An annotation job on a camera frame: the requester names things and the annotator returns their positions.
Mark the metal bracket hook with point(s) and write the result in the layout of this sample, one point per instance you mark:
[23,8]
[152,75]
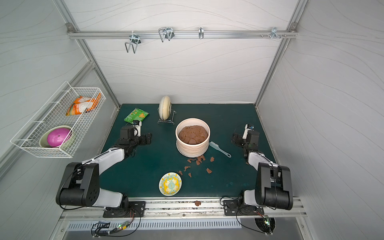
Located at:
[274,35]

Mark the metal loop hook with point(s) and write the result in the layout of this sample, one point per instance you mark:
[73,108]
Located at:
[166,33]

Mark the orange white snack bag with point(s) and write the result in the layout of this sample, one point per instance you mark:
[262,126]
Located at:
[83,105]

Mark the brown clay mud lump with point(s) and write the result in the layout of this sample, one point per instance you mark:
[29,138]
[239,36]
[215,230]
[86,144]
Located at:
[193,135]

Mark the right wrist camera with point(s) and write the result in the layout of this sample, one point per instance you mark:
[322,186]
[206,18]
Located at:
[248,127]

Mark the aluminium top rail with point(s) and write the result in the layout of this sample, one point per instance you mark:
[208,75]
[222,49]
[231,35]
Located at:
[179,35]

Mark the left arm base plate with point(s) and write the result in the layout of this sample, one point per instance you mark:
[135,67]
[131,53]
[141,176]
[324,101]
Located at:
[126,210]

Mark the light teal scrub brush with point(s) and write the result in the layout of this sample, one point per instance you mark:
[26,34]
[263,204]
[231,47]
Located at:
[216,147]

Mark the left base wiring bundle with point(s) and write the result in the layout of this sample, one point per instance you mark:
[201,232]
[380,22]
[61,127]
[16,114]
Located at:
[111,229]

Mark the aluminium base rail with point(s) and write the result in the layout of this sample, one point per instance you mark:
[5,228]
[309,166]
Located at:
[159,208]

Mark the wire plate stand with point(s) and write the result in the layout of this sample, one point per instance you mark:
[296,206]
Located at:
[169,117]

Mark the cream plate on edge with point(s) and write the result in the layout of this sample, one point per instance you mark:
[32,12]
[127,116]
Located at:
[165,108]

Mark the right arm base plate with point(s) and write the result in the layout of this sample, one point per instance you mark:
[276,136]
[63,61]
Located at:
[234,208]

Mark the white ceramic pot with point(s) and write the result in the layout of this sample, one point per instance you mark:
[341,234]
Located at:
[188,150]

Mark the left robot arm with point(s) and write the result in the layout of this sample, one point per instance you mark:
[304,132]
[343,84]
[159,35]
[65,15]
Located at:
[80,185]

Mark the small metal clip hook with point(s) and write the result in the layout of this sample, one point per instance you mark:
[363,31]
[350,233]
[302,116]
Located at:
[201,33]

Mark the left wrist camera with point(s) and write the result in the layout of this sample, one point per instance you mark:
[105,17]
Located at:
[137,127]

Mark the base wiring bundle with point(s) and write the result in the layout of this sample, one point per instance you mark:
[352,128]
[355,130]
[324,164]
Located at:
[261,223]
[111,229]

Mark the green table mat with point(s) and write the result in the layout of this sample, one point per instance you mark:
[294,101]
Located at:
[139,175]

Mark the white wire wall basket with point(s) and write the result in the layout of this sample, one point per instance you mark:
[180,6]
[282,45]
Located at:
[53,114]

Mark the double metal hook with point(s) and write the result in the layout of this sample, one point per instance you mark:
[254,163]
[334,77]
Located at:
[132,44]

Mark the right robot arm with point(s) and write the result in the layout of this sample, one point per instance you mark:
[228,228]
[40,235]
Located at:
[273,187]

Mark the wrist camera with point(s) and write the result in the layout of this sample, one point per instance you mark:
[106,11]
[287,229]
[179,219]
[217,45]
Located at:
[248,127]
[137,127]

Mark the green snack packet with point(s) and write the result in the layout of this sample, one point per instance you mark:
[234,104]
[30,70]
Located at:
[136,115]

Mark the right base wiring bundle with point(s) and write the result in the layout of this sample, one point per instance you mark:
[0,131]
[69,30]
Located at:
[261,223]

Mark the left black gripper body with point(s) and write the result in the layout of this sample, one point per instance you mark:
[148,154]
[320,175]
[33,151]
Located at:
[144,139]

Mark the yellow teal patterned bowl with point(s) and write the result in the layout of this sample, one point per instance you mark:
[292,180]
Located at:
[170,184]

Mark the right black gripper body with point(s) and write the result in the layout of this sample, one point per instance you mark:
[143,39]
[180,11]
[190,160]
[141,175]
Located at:
[238,139]

